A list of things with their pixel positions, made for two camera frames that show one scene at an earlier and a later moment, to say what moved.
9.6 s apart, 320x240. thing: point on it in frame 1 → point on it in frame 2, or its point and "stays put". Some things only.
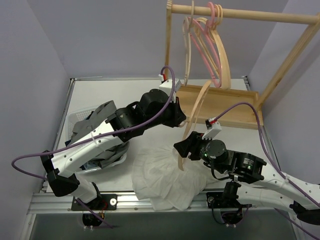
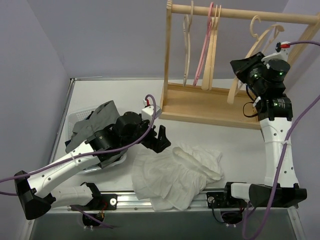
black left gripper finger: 179,115 → 162,141
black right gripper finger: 184,147 → 239,65
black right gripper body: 194,145 → 243,68
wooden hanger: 219,16 → 207,74
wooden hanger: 187,116 → 257,46
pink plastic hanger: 208,28 → 204,43
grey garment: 80,129 stays put
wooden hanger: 218,16 → 214,50
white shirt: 156,176 stays put
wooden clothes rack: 229,107 stays put
